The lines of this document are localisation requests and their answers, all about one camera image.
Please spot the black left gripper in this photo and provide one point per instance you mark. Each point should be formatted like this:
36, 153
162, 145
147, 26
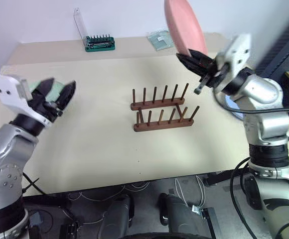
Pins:
43, 105

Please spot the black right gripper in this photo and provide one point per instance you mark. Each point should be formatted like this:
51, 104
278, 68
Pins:
210, 73

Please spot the pink plate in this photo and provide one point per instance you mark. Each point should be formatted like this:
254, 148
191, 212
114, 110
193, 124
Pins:
184, 25

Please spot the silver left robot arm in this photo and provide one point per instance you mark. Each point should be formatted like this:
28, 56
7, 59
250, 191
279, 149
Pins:
2, 161

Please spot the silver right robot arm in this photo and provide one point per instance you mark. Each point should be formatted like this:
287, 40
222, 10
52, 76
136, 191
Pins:
266, 124

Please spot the wooden dish rack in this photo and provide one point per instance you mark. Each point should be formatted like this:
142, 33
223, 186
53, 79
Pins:
163, 109

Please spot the green plate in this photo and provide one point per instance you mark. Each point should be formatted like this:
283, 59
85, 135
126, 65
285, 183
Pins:
57, 88

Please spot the clear plastic packet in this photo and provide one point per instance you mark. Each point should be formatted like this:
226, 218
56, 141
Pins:
160, 39

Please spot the blue plate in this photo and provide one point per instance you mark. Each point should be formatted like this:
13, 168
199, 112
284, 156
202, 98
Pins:
235, 110

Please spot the green screwdriver bit set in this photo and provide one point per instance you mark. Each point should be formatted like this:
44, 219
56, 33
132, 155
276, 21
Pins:
97, 41

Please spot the dark rounded robot leg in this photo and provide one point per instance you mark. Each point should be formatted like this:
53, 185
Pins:
179, 214
117, 216

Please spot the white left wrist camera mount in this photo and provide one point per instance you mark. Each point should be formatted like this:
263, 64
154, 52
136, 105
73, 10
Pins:
12, 93

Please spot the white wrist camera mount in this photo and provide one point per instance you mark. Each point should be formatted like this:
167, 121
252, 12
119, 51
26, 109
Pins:
12, 93
239, 48

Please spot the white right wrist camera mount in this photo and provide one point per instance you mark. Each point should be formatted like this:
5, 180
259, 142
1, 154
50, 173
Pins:
239, 48

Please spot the black perforated metal frame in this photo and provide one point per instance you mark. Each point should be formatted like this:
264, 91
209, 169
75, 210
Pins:
286, 42

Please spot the black table leg bracket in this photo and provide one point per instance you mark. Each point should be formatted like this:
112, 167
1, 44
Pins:
218, 178

